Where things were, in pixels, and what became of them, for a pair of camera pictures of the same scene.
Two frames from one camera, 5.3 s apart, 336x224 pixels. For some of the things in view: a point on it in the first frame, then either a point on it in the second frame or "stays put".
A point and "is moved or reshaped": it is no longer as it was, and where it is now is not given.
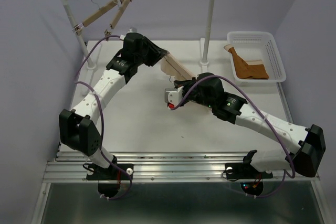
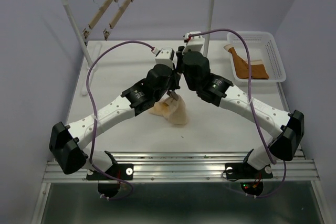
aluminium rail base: x=72 y=167 stays put
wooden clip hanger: x=77 y=29 → x=100 y=16
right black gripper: x=186 y=83 → x=180 y=58
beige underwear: x=167 y=68 is moved or reshaped
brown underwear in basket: x=247 y=69 stays put
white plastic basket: x=254 y=45 stays put
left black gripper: x=156 y=52 → x=175 y=84
